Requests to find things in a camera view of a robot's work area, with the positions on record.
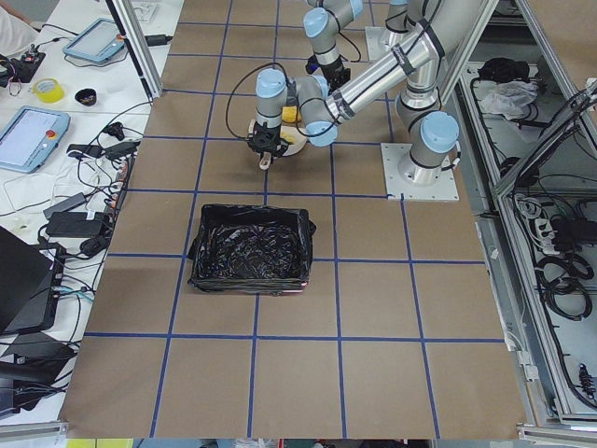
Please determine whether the bin with black bag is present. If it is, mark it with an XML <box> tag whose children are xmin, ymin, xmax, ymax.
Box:
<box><xmin>187</xmin><ymin>203</ymin><xmax>316</xmax><ymax>295</ymax></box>

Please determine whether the white crumpled cloth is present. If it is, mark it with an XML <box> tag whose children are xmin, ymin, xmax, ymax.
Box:
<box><xmin>479</xmin><ymin>81</ymin><xmax>538</xmax><ymax>119</ymax></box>

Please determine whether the blue teach pendant near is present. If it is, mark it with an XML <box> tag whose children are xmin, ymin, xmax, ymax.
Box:
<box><xmin>1</xmin><ymin>105</ymin><xmax>71</xmax><ymax>174</ymax></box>

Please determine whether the black power adapter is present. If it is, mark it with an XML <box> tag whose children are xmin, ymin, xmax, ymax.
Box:
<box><xmin>46</xmin><ymin>211</ymin><xmax>108</xmax><ymax>238</ymax></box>

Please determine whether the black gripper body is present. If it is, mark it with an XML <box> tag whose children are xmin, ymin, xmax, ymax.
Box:
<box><xmin>305</xmin><ymin>56</ymin><xmax>351</xmax><ymax>91</ymax></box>
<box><xmin>246</xmin><ymin>121</ymin><xmax>288</xmax><ymax>158</ymax></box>

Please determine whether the blue teach pendant far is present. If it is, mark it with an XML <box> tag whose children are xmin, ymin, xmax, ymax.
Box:
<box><xmin>62</xmin><ymin>18</ymin><xmax>125</xmax><ymax>66</ymax></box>

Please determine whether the black laptop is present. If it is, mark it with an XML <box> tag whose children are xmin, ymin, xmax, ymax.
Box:
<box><xmin>1</xmin><ymin>229</ymin><xmax>65</xmax><ymax>336</ymax></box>

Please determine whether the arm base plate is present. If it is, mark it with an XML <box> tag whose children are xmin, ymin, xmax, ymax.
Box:
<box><xmin>381</xmin><ymin>143</ymin><xmax>459</xmax><ymax>203</ymax></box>
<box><xmin>365</xmin><ymin>26</ymin><xmax>399</xmax><ymax>62</ymax></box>

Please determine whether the yellow green sponge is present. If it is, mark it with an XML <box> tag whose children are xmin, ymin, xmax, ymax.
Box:
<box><xmin>282</xmin><ymin>105</ymin><xmax>301</xmax><ymax>123</ymax></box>

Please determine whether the blue teach pendant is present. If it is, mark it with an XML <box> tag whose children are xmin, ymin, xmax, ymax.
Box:
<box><xmin>1</xmin><ymin>105</ymin><xmax>71</xmax><ymax>174</ymax></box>
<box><xmin>62</xmin><ymin>18</ymin><xmax>125</xmax><ymax>66</ymax></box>

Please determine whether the aluminium frame post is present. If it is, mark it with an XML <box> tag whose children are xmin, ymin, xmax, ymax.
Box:
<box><xmin>105</xmin><ymin>0</ymin><xmax>163</xmax><ymax>100</ymax></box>

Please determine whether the yellow tape roll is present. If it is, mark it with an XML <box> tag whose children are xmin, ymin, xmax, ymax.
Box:
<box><xmin>32</xmin><ymin>78</ymin><xmax>65</xmax><ymax>104</ymax></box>

